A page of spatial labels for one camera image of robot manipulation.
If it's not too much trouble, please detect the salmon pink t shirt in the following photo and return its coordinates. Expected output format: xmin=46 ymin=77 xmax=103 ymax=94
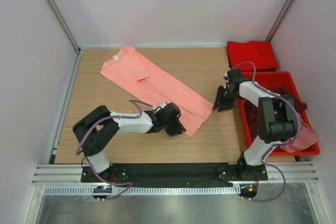
xmin=100 ymin=45 xmax=213 ymax=136

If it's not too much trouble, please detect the aluminium frame rail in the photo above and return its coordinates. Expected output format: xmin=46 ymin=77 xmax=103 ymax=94
xmin=33 ymin=162 xmax=319 ymax=185

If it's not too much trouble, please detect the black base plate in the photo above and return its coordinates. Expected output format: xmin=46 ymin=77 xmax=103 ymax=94
xmin=80 ymin=163 xmax=268 ymax=188

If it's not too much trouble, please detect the folded red t shirt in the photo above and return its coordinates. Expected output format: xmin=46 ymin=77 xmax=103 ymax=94
xmin=226 ymin=41 xmax=279 ymax=71

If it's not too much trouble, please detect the left corner aluminium post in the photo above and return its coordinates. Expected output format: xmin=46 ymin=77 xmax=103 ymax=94
xmin=30 ymin=0 xmax=81 ymax=52

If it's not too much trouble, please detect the slotted cable duct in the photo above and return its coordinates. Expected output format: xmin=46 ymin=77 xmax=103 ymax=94
xmin=44 ymin=185 xmax=240 ymax=197

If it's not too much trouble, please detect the dark maroon t shirt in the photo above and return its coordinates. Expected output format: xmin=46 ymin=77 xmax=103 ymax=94
xmin=238 ymin=87 xmax=310 ymax=144

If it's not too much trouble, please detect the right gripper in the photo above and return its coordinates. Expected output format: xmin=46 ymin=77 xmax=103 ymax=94
xmin=213 ymin=86 xmax=239 ymax=112

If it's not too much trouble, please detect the red plastic bin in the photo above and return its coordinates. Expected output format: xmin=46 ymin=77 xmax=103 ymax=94
xmin=238 ymin=71 xmax=320 ymax=156

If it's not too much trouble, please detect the corner aluminium post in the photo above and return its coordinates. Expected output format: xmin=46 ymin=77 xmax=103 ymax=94
xmin=30 ymin=0 xmax=81 ymax=52
xmin=265 ymin=0 xmax=295 ymax=43

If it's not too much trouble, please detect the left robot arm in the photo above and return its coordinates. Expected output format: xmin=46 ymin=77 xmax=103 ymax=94
xmin=72 ymin=100 xmax=186 ymax=182

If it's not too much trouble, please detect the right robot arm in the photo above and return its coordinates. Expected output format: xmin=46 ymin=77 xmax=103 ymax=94
xmin=213 ymin=69 xmax=300 ymax=180

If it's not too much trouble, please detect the dusty pink t shirt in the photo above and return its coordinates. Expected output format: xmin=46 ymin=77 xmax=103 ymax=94
xmin=280 ymin=123 xmax=319 ymax=153

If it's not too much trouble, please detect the right corner aluminium post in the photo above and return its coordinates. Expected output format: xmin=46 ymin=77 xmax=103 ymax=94
xmin=265 ymin=0 xmax=295 ymax=43

